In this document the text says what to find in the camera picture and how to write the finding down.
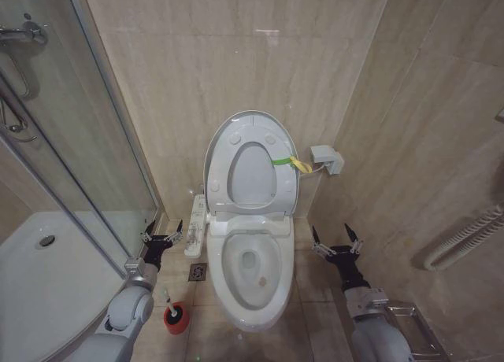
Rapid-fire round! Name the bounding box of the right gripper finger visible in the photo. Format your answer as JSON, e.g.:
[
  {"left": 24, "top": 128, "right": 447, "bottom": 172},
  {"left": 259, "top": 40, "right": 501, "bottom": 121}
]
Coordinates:
[
  {"left": 344, "top": 223, "right": 364, "bottom": 255},
  {"left": 311, "top": 224, "right": 336, "bottom": 257}
]

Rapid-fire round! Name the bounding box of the white power cable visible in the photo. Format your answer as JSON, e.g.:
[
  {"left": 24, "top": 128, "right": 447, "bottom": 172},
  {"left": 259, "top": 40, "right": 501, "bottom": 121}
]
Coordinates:
[{"left": 299, "top": 161, "right": 328, "bottom": 175}]

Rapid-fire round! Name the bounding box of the white shower tray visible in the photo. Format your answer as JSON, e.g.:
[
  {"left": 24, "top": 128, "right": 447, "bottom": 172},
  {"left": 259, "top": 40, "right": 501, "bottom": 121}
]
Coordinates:
[{"left": 0, "top": 210, "right": 159, "bottom": 362}]

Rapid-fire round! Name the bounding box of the red toilet brush holder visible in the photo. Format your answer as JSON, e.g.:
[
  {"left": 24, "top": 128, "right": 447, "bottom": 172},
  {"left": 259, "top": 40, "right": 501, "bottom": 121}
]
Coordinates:
[{"left": 163, "top": 301, "right": 191, "bottom": 335}]

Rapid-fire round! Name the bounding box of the glass shower door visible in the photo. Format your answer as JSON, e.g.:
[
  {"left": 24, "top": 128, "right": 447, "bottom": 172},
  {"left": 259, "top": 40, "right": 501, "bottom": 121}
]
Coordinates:
[{"left": 0, "top": 0, "right": 163, "bottom": 276}]

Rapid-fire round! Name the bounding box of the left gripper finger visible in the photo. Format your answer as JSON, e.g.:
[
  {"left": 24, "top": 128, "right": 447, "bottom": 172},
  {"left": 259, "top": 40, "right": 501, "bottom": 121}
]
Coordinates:
[
  {"left": 169, "top": 219, "right": 184, "bottom": 246},
  {"left": 141, "top": 219, "right": 158, "bottom": 243}
]

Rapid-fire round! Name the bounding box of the white ribbed wall rail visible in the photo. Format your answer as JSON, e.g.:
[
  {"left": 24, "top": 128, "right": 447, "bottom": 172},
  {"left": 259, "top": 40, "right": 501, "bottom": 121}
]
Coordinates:
[{"left": 412, "top": 203, "right": 504, "bottom": 272}]

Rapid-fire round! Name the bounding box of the chrome wire rack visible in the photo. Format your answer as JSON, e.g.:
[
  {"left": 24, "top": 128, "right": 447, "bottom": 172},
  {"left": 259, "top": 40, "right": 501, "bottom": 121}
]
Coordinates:
[{"left": 384, "top": 304, "right": 448, "bottom": 362}]

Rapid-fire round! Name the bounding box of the white toilet brush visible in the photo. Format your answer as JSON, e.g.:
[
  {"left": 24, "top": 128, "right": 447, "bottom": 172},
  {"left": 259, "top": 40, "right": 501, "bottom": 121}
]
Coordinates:
[{"left": 161, "top": 286, "right": 184, "bottom": 325}]

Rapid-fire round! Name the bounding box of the green strap with yellow ribbon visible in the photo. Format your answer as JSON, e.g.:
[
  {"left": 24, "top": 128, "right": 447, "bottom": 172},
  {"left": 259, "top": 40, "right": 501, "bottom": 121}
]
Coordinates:
[{"left": 272, "top": 155, "right": 314, "bottom": 174}]

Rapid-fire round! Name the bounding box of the chrome shower hose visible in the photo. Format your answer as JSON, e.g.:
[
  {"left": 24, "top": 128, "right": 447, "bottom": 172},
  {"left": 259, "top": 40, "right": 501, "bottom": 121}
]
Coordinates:
[{"left": 0, "top": 46, "right": 40, "bottom": 143}]

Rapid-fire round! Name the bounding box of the white toilet lid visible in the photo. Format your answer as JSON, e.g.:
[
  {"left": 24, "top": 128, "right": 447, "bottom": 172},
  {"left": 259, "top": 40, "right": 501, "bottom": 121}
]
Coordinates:
[{"left": 203, "top": 109, "right": 300, "bottom": 222}]

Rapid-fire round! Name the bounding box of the grey wall socket box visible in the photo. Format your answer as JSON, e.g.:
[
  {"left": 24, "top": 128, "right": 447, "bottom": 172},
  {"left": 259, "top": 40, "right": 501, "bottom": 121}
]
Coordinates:
[{"left": 308, "top": 144, "right": 346, "bottom": 176}]

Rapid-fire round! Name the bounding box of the chrome shower faucet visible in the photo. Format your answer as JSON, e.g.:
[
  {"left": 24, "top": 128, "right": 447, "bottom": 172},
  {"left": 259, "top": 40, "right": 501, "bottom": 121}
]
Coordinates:
[{"left": 0, "top": 13, "right": 51, "bottom": 48}]

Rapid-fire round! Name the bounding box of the white toilet bowl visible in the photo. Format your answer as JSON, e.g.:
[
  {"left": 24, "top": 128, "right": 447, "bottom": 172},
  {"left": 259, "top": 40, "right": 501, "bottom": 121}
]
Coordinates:
[{"left": 206, "top": 213, "right": 296, "bottom": 332}]

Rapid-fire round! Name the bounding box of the white toilet seat ring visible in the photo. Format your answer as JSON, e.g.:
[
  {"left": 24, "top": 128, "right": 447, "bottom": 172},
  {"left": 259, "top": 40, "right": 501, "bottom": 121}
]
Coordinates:
[{"left": 206, "top": 116, "right": 297, "bottom": 210}]

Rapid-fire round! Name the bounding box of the white toilet control panel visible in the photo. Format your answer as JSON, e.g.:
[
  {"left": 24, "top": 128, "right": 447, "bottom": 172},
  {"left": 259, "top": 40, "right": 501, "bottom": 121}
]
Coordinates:
[{"left": 183, "top": 194, "right": 208, "bottom": 258}]

